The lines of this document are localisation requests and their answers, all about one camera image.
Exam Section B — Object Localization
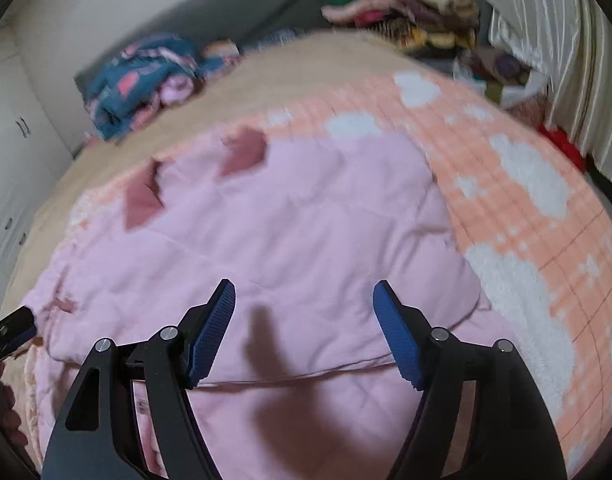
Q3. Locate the blue flamingo print duvet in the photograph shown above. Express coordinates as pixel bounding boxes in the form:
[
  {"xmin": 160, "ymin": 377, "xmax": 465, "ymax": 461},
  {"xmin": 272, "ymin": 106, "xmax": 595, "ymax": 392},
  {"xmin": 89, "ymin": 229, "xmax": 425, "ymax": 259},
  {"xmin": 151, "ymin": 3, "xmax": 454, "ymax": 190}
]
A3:
[{"xmin": 83, "ymin": 35, "xmax": 239, "ymax": 143}]

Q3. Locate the red cloth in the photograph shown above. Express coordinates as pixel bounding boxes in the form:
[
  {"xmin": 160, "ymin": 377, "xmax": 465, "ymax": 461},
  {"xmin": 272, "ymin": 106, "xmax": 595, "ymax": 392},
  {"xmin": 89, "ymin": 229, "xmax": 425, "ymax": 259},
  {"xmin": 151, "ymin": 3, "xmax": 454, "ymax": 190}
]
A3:
[{"xmin": 536, "ymin": 127, "xmax": 587, "ymax": 173}]

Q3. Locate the shiny white curtain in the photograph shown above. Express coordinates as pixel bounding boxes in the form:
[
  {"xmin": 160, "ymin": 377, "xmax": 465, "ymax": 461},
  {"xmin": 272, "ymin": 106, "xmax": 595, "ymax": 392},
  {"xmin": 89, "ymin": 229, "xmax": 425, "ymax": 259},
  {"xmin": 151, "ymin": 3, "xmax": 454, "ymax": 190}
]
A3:
[{"xmin": 456, "ymin": 0, "xmax": 612, "ymax": 191}]

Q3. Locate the pile of folded clothes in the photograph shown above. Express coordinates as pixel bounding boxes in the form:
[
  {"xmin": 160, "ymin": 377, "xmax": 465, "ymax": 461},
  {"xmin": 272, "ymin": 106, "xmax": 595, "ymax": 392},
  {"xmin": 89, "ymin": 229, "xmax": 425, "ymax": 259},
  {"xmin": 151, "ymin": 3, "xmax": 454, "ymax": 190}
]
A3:
[{"xmin": 321, "ymin": 0, "xmax": 482, "ymax": 53}]

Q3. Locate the person's left hand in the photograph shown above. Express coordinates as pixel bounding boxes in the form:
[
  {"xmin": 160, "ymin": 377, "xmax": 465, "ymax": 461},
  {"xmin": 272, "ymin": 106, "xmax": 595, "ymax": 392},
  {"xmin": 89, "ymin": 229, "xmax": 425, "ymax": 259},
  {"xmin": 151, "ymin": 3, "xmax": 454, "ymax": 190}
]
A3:
[{"xmin": 0, "ymin": 360, "xmax": 30, "ymax": 449}]

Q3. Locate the grey padded headboard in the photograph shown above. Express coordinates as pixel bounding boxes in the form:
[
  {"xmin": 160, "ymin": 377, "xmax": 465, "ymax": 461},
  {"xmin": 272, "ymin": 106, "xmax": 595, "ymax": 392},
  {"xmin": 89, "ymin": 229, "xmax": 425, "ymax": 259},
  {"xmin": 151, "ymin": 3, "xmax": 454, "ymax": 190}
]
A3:
[{"xmin": 73, "ymin": 0, "xmax": 337, "ymax": 96}]

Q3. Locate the white wardrobe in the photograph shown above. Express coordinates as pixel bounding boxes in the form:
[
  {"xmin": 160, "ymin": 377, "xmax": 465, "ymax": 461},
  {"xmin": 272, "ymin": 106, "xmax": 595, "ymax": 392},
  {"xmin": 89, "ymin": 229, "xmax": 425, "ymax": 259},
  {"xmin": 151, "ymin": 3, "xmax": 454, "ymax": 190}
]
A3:
[{"xmin": 0, "ymin": 25, "xmax": 82, "ymax": 321}]

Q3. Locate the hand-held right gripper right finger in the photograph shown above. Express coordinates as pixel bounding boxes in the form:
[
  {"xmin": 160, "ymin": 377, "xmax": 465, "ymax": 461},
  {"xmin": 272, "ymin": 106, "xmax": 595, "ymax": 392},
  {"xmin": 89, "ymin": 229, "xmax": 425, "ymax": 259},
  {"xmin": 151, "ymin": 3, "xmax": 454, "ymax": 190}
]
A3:
[{"xmin": 373, "ymin": 280, "xmax": 569, "ymax": 480}]

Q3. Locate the orange checked cloud blanket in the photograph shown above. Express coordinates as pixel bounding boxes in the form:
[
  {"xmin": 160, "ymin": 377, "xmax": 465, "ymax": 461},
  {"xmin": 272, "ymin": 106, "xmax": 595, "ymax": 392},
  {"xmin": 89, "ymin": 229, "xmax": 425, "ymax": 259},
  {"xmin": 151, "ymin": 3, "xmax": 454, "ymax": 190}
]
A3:
[{"xmin": 23, "ymin": 70, "xmax": 612, "ymax": 476}]

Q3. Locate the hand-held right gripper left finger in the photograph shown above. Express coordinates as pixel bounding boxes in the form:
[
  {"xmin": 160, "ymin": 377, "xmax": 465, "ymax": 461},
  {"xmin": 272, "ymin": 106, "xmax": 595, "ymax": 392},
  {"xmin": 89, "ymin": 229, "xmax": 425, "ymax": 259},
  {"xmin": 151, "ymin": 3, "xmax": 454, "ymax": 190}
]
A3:
[{"xmin": 41, "ymin": 279, "xmax": 237, "ymax": 480}]

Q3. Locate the bed with tan sheet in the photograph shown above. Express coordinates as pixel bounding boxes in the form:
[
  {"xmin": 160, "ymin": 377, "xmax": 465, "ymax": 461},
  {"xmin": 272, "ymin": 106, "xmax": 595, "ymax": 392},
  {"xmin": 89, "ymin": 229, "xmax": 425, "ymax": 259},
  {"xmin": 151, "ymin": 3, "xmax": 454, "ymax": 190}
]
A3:
[{"xmin": 0, "ymin": 27, "xmax": 457, "ymax": 311}]

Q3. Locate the bag of clothes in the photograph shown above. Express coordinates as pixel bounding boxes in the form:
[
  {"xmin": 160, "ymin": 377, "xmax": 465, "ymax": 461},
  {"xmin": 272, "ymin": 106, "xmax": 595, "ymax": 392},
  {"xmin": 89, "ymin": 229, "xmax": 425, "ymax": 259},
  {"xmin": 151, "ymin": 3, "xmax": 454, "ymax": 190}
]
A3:
[{"xmin": 456, "ymin": 45, "xmax": 547, "ymax": 106}]

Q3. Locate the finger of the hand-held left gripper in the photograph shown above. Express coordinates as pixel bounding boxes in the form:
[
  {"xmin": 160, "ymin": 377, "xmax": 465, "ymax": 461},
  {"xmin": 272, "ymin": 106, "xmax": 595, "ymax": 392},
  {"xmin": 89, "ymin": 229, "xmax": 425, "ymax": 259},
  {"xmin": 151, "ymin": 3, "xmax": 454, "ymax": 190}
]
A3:
[{"xmin": 0, "ymin": 305, "xmax": 38, "ymax": 364}]

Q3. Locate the pink quilted robe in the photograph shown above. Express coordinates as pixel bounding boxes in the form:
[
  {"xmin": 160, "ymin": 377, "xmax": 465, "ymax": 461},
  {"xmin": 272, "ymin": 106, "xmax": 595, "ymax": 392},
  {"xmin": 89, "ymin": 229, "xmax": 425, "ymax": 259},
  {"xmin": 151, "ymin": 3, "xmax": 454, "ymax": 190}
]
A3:
[{"xmin": 0, "ymin": 137, "xmax": 532, "ymax": 480}]

